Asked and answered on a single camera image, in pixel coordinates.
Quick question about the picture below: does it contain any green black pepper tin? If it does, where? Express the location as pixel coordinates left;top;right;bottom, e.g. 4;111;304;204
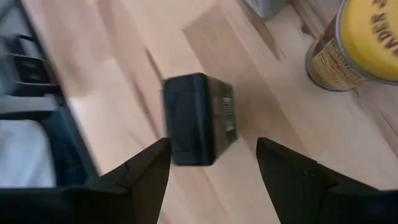
161;72;239;167

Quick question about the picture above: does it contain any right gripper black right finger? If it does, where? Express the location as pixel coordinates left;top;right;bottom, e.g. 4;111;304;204
256;136;398;224

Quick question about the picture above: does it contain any chili onion jar yellow lid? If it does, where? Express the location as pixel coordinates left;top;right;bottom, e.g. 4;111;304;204
305;0;398;92

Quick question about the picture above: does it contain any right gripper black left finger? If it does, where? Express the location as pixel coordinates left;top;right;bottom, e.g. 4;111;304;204
0;138;172;224

